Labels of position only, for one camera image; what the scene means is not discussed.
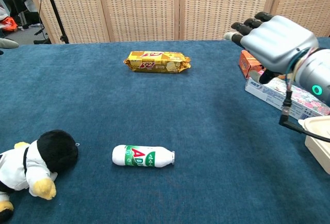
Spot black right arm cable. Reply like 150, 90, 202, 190
279, 90, 330, 143

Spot white plastic bag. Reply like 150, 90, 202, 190
23, 0, 42, 13

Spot beige lidded food container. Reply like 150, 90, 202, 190
298, 115, 330, 175

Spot orange cracker box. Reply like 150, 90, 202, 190
238, 49, 267, 80

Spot blue carpet table mat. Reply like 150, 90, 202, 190
0, 37, 330, 224

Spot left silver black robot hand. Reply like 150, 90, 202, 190
0, 38, 20, 49

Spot floral toothpaste box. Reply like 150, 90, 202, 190
244, 76, 330, 120

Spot black tripod stand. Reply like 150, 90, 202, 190
32, 0, 70, 45

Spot wicker folding screen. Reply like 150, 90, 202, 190
22, 0, 330, 45

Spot white green milk bottle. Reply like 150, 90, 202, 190
111, 144, 176, 168

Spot penguin plush toy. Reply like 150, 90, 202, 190
0, 129, 79, 221

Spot orange plastic bag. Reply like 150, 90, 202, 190
0, 16, 19, 31

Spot golden biscuit packet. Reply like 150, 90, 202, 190
123, 50, 192, 74

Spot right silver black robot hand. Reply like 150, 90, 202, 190
223, 11, 319, 85

